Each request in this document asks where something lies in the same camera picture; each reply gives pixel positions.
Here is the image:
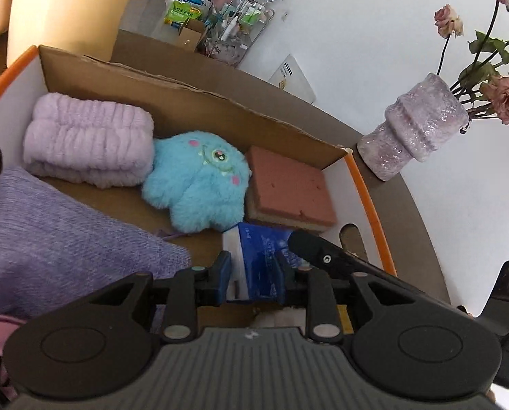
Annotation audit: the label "lilac folded towel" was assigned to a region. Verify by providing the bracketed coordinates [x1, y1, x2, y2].
[23, 93, 154, 189]

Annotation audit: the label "purple glitter vase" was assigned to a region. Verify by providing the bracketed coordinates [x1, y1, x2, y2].
[357, 73, 468, 181]

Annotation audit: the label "pink sponge block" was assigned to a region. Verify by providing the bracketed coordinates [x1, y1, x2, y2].
[245, 146, 337, 233]

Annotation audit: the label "yellow thermos jug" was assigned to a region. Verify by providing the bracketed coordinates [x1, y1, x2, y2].
[6, 0, 128, 65]

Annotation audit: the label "white router box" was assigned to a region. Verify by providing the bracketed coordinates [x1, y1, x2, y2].
[269, 55, 317, 104]

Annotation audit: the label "dried pink flowers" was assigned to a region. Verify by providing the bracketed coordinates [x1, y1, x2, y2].
[451, 0, 509, 134]

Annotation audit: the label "blue tissue pack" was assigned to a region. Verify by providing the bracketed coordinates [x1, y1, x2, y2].
[222, 222, 308, 304]

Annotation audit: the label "purple knit cloth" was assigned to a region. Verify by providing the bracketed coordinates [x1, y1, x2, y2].
[0, 167, 191, 319]

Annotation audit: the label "blue monster plush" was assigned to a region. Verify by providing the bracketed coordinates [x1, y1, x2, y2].
[141, 131, 251, 234]

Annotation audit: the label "white plush bunny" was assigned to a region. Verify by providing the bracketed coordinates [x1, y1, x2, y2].
[251, 307, 306, 332]

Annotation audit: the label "red cardboard box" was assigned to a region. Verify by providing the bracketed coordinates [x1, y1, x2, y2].
[0, 44, 399, 334]

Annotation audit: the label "clutter pile on floor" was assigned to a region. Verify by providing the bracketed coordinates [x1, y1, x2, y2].
[152, 0, 283, 68]

